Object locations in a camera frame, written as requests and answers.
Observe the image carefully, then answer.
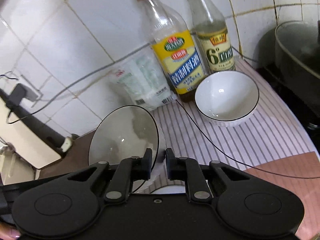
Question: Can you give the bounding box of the white ribbed bowl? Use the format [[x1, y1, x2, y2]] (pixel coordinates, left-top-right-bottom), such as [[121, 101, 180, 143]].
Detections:
[[88, 105, 167, 193], [195, 70, 260, 127], [151, 185, 185, 194]]

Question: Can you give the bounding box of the person left hand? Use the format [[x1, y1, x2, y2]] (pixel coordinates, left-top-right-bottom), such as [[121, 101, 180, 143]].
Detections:
[[0, 222, 21, 240]]

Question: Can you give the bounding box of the white salt bag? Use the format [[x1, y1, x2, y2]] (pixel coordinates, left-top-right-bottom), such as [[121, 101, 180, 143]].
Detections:
[[109, 53, 177, 111]]

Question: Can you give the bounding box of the striped table cloth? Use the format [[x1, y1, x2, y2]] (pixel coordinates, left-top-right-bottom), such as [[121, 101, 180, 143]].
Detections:
[[152, 58, 319, 186]]

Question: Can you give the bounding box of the white cutting board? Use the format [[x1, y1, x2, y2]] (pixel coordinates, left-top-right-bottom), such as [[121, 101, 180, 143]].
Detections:
[[1, 90, 66, 169]]

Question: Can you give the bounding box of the cooking wine bottle yellow label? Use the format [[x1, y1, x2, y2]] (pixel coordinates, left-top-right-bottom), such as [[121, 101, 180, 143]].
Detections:
[[136, 0, 208, 102]]

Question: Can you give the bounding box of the black power adapter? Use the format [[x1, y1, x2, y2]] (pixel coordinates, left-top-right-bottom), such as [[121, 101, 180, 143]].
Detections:
[[6, 83, 42, 109]]

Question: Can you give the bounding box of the black induction cooker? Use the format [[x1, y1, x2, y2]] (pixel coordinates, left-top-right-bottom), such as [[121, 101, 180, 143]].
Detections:
[[256, 64, 319, 152]]

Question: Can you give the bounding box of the white vinegar bottle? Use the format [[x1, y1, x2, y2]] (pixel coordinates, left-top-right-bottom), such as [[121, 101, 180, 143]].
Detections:
[[187, 0, 235, 73]]

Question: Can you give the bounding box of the black wok with lid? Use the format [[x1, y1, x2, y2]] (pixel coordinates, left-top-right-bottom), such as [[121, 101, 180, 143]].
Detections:
[[257, 19, 320, 93]]

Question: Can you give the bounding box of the thin black cable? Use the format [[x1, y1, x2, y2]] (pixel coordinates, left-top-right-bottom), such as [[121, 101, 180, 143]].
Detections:
[[5, 29, 320, 179]]

